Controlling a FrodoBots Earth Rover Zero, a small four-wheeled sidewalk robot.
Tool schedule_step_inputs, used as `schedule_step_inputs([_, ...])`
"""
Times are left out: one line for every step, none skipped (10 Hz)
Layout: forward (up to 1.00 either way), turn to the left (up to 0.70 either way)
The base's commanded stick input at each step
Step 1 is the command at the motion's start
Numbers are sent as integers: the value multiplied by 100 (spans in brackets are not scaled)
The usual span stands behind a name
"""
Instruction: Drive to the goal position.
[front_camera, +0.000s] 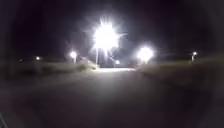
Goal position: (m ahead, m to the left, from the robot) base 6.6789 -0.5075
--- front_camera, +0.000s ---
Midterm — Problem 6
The tall street lamp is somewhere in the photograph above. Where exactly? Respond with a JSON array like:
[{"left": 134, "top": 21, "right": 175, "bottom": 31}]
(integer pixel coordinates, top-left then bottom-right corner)
[{"left": 90, "top": 19, "right": 122, "bottom": 69}]

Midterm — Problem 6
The dark asphalt path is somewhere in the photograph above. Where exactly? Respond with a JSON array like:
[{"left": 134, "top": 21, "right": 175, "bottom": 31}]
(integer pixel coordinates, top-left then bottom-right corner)
[{"left": 0, "top": 67, "right": 224, "bottom": 128}]

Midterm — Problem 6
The grass verge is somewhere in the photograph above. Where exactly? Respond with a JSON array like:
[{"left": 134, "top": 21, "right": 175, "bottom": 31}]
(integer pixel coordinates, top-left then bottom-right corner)
[
  {"left": 0, "top": 58, "right": 100, "bottom": 81},
  {"left": 134, "top": 55, "right": 224, "bottom": 91}
]

